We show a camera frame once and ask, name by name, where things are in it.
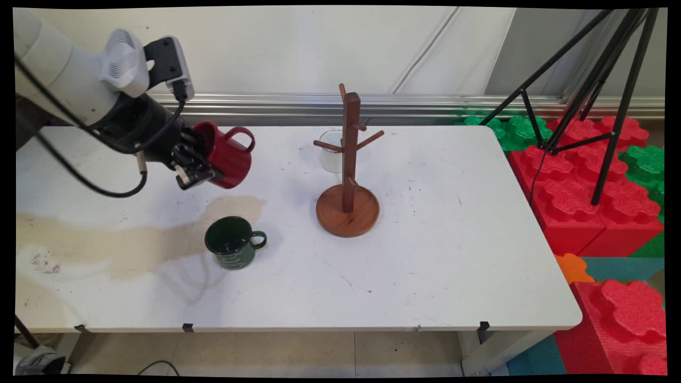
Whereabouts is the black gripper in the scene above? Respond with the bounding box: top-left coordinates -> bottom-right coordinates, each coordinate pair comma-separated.
93,95 -> 224,190

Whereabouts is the red enamel mug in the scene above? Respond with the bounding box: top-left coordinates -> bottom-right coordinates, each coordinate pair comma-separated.
193,121 -> 256,189

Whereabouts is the dark green enamel mug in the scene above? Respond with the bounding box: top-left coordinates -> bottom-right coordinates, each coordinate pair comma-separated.
204,216 -> 268,270

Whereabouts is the white enamel mug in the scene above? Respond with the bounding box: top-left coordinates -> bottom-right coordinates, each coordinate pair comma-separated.
319,130 -> 345,173

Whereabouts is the wooden mug tree stand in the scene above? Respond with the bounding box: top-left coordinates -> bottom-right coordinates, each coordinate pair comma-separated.
313,83 -> 385,238

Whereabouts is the grey device on floor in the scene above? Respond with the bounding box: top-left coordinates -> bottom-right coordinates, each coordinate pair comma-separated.
14,345 -> 68,376

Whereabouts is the green foam block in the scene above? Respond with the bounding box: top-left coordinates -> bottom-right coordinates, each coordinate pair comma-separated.
462,115 -> 554,152
619,145 -> 666,213

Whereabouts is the white table leg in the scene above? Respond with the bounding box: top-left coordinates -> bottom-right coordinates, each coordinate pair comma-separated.
460,330 -> 554,376

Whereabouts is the large red foam block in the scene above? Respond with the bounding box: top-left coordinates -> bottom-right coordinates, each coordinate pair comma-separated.
579,180 -> 665,259
508,144 -> 607,256
547,115 -> 651,152
553,279 -> 668,376

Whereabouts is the orange foam piece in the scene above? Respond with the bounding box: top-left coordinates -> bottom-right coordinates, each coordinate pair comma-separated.
554,253 -> 595,285

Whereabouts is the teal foam block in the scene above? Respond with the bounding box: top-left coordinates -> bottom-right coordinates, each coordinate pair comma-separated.
505,335 -> 568,376

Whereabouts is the teal foam mat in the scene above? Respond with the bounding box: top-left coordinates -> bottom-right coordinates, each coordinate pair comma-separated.
580,257 -> 666,282

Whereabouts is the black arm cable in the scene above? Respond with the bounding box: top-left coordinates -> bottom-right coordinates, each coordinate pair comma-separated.
15,53 -> 187,155
35,133 -> 148,198

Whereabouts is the aluminium wall rail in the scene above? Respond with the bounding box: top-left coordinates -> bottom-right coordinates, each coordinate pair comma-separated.
149,93 -> 666,121

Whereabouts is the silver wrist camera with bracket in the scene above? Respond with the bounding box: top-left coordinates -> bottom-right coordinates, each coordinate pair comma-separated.
143,35 -> 195,102

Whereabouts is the black floor cable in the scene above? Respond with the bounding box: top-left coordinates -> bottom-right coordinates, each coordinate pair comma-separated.
137,360 -> 181,376

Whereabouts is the black camera tripod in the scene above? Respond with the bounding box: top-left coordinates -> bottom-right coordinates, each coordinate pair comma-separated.
479,8 -> 660,206

